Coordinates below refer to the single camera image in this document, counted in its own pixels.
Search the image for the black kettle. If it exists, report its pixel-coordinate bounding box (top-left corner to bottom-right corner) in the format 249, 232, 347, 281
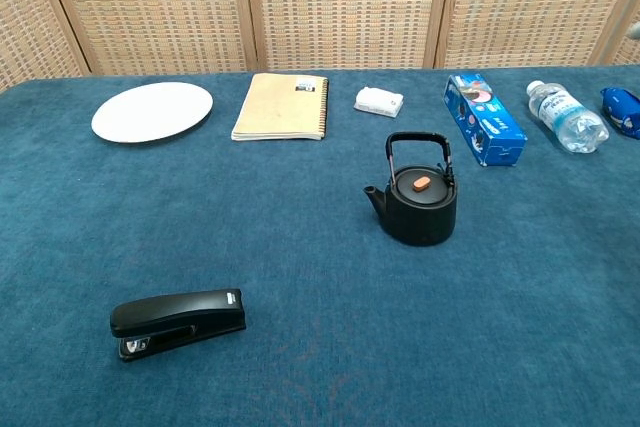
363, 131, 459, 247

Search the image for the blue table cloth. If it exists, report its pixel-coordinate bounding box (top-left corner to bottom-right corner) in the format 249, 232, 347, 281
0, 64, 640, 427

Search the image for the tan spiral notebook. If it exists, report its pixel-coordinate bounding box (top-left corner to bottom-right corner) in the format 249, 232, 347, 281
230, 72, 330, 142

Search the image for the small white tissue pack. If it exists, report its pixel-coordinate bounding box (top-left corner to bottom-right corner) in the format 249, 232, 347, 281
353, 86, 405, 119

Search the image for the blue cookie box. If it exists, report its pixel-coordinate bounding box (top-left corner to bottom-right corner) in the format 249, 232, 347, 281
443, 73, 529, 168

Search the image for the white round plate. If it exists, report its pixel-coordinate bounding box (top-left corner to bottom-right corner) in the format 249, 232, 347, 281
91, 81, 215, 144

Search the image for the woven wooden folding screen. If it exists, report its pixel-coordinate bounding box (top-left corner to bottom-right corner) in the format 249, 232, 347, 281
0, 0, 640, 93

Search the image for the black stapler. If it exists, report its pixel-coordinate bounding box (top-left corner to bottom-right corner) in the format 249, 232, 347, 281
109, 288, 248, 362

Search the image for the clear plastic water bottle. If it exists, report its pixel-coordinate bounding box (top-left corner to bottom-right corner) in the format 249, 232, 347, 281
525, 80, 611, 154

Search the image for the blue snack packet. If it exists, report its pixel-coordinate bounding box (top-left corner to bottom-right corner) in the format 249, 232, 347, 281
600, 87, 640, 139

